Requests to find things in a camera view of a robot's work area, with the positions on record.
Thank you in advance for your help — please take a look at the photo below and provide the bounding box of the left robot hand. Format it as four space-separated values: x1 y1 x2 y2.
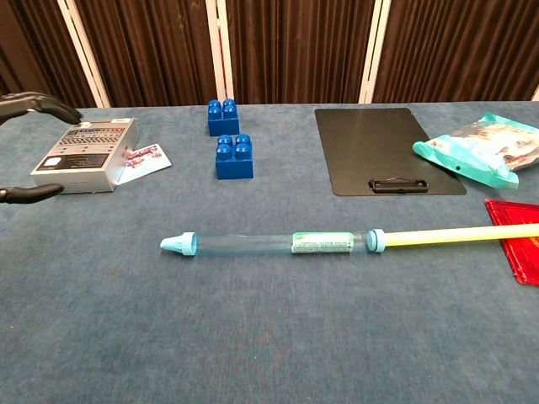
0 91 83 205

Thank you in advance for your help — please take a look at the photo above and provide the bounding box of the blue yellow water pump toy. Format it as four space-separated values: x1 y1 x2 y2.
159 227 387 259

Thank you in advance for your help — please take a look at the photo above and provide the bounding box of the brown pleated curtain panel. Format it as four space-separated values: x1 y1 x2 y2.
0 0 99 125
72 0 218 109
224 0 376 105
371 0 539 104

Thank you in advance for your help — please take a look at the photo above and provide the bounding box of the silver printed cardboard box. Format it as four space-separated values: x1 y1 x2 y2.
29 117 141 196

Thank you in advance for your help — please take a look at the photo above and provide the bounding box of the white printed card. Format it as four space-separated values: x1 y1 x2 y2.
115 143 173 185

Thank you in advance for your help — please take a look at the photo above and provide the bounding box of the blue toy building brick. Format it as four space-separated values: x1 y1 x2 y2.
215 133 255 181
207 98 241 137

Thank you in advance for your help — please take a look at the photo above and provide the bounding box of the blue table cloth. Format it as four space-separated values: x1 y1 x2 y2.
0 99 539 404

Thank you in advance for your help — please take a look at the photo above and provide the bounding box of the black clipboard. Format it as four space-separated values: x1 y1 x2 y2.
314 107 468 197

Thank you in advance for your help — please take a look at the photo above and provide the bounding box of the teal snack bag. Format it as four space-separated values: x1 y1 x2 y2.
412 112 539 190

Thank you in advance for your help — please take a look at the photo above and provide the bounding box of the red transparent plastic sheet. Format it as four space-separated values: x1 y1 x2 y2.
484 198 539 288

